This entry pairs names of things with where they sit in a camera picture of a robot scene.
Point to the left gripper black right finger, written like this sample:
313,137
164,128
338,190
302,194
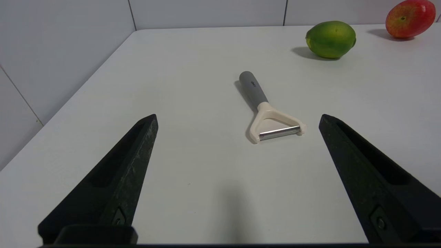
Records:
375,186

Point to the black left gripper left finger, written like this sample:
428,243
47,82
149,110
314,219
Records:
113,186

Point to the green round fruit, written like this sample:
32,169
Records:
330,39

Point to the red round fruit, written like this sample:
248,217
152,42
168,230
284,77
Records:
410,18

